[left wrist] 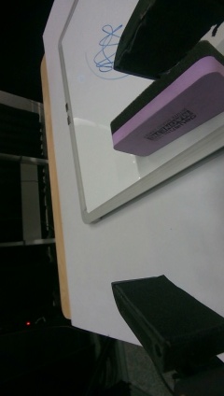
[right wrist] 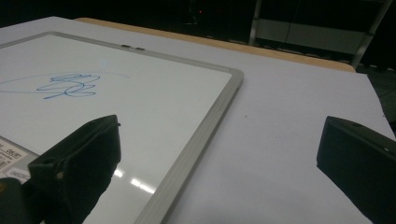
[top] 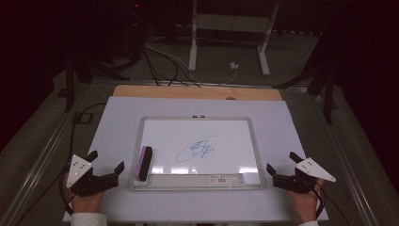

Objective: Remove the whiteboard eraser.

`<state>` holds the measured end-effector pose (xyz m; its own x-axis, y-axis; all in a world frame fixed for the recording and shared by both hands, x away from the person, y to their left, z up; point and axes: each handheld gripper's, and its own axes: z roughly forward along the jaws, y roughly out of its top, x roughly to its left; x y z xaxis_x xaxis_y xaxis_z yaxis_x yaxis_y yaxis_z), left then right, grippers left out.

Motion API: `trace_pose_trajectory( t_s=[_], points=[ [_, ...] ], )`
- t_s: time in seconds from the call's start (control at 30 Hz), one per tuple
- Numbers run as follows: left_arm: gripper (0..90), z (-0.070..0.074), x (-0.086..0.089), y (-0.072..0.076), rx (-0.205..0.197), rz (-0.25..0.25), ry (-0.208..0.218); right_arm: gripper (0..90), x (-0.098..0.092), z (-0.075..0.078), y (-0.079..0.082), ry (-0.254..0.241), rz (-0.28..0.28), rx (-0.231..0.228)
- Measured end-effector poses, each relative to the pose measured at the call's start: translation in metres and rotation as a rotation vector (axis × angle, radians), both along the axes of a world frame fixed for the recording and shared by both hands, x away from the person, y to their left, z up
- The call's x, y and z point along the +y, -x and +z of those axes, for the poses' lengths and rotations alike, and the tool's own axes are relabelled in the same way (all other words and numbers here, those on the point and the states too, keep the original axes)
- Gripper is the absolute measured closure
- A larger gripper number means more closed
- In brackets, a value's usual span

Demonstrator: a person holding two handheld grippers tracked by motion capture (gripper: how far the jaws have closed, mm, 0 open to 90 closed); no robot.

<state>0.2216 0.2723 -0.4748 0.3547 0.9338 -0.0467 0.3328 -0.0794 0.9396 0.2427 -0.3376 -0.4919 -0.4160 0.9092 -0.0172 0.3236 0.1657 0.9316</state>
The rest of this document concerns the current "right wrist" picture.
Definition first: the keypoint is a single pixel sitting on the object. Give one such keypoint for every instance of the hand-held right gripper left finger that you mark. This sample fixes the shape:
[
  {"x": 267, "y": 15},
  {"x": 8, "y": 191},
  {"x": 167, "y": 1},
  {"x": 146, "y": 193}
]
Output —
[{"x": 77, "y": 161}]

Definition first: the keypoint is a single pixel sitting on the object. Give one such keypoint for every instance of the grey metal stand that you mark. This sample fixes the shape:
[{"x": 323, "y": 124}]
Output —
[{"x": 311, "y": 34}]

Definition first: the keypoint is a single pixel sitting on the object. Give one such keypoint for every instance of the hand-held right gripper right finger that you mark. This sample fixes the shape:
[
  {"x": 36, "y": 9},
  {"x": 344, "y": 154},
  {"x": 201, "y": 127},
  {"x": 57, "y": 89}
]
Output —
[{"x": 358, "y": 161}]

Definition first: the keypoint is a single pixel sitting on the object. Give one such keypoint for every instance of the white table cover sheet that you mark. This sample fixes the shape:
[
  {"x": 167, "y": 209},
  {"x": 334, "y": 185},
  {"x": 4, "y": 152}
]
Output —
[{"x": 280, "y": 140}]

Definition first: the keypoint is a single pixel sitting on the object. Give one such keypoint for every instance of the grey framed whiteboard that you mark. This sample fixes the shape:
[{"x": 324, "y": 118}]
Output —
[{"x": 155, "y": 93}]

